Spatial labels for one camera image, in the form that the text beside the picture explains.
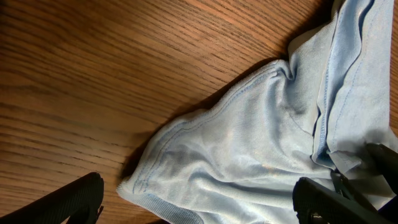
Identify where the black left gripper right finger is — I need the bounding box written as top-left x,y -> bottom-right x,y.
293,177 -> 391,224

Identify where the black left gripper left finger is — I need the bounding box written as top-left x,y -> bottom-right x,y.
1,172 -> 104,224

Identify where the light blue printed t-shirt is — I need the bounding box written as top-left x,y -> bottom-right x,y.
117,0 -> 397,223

